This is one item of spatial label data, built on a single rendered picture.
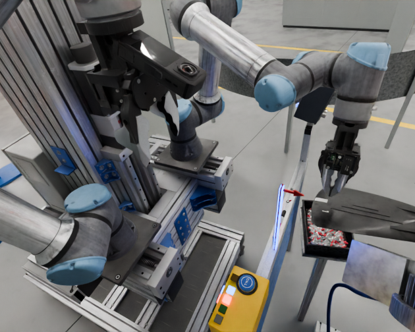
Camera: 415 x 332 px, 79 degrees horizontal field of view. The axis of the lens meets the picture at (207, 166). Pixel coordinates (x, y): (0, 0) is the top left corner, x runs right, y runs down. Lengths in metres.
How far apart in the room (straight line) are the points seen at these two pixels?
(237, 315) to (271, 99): 0.50
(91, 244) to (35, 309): 1.67
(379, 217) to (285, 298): 1.21
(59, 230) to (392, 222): 0.77
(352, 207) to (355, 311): 1.24
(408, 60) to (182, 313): 2.43
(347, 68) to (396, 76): 2.02
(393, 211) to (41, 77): 0.95
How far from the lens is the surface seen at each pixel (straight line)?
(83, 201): 0.73
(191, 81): 0.32
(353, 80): 0.61
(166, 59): 0.35
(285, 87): 0.54
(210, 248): 1.77
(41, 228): 0.64
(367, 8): 6.63
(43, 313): 2.27
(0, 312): 2.48
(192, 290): 1.67
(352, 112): 0.61
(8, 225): 0.62
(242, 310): 0.69
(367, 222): 0.73
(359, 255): 0.90
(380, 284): 0.87
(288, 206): 1.13
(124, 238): 0.84
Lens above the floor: 1.73
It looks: 41 degrees down
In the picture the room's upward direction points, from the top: 9 degrees counter-clockwise
